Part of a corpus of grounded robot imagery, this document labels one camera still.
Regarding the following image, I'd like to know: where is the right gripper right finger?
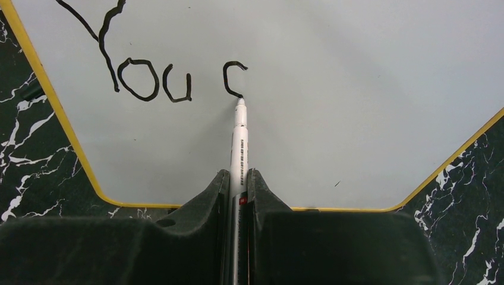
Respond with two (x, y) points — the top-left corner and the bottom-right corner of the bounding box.
(247, 169), (445, 284)

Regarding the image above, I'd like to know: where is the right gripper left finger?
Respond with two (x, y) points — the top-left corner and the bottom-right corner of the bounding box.
(1, 170), (229, 284)

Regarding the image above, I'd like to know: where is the white marker pen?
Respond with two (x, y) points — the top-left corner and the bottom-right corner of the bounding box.
(222, 98), (248, 284)

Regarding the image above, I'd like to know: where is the yellow framed whiteboard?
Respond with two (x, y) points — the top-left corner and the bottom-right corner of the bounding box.
(1, 1), (503, 210)

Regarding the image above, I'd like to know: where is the black marker cap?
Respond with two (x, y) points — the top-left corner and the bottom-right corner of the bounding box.
(20, 83), (45, 101)

